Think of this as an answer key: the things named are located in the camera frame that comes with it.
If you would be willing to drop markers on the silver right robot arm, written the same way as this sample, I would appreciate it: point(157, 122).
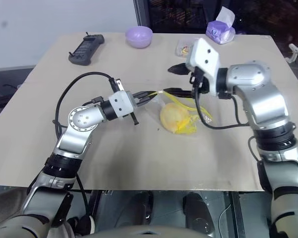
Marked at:
point(263, 99)

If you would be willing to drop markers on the black handheld controller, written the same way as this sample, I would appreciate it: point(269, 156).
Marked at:
point(85, 49)

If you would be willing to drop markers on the purple plastic bowl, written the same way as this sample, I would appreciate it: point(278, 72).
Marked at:
point(138, 37)

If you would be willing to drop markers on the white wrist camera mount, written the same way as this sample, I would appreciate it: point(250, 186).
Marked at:
point(120, 104)
point(203, 59)

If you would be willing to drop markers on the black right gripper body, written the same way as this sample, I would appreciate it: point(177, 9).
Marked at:
point(197, 79)

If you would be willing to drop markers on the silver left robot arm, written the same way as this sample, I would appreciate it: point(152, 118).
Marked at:
point(77, 138)

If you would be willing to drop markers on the white glue gun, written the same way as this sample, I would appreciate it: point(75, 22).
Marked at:
point(293, 52)

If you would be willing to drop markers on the grey robot torso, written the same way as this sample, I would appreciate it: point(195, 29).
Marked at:
point(151, 233)

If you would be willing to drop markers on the clear yellow-zip plastic bag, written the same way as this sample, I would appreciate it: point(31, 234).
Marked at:
point(186, 127)

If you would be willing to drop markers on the round orange snack bun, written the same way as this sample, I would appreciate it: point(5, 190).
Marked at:
point(170, 116)

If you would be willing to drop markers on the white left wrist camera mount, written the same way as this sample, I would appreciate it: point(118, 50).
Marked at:
point(120, 104)

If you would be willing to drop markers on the small clear plastic box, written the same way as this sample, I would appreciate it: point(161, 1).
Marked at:
point(181, 48)

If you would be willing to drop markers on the dark rounded shape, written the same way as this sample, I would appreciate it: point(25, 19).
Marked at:
point(140, 208)
point(198, 213)

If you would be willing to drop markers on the purple tissue pack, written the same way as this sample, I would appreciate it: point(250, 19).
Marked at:
point(219, 33)

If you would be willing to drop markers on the grey window frame post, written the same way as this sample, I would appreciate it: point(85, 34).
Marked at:
point(141, 12)

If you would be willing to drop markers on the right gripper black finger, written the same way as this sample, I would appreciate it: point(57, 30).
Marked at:
point(178, 69)
point(178, 92)

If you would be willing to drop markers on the black table leg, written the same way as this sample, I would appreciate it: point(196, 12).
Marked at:
point(235, 213)
point(94, 203)

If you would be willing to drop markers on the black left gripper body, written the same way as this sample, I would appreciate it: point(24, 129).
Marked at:
point(136, 101)

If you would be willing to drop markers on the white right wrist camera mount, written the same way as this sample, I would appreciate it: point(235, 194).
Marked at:
point(203, 59)

